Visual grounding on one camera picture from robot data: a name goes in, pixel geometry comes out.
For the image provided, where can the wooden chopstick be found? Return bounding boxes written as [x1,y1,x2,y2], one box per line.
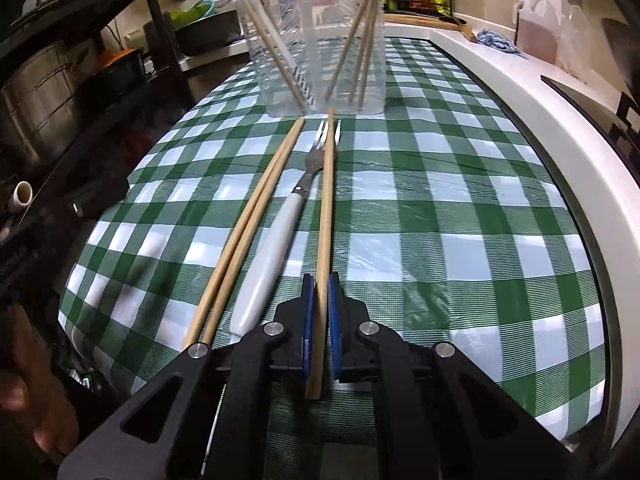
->
[306,107,335,401]
[181,117,305,350]
[200,119,307,346]

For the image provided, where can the clear plastic utensil cup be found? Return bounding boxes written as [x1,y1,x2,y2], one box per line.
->
[235,0,386,117]

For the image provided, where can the left hand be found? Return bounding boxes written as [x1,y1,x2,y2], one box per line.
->
[1,304,79,454]

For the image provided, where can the green white checkered tablecloth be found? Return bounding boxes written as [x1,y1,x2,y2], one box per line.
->
[60,39,608,479]

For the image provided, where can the chopstick in cup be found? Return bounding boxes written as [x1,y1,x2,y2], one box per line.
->
[345,0,378,107]
[324,0,370,101]
[356,0,380,110]
[241,0,312,110]

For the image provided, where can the black cooking pot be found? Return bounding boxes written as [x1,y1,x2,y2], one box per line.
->
[175,10,242,56]

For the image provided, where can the round wooden cutting board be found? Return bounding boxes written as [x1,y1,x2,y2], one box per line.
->
[384,13,459,32]

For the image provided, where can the green and blue bowls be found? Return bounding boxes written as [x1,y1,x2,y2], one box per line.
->
[168,0,216,30]

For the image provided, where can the blue white dish cloth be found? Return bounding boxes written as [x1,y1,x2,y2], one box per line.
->
[475,29,524,58]

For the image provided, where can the stainless steel stock pot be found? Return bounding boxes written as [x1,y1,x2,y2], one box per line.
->
[1,44,79,168]

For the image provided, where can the gas stove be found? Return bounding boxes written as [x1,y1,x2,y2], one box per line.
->
[540,75,639,166]

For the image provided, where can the plastic oil jug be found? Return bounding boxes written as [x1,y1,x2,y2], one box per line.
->
[512,0,560,65]

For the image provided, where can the white handled fork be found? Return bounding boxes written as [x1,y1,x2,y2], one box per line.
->
[229,119,340,344]

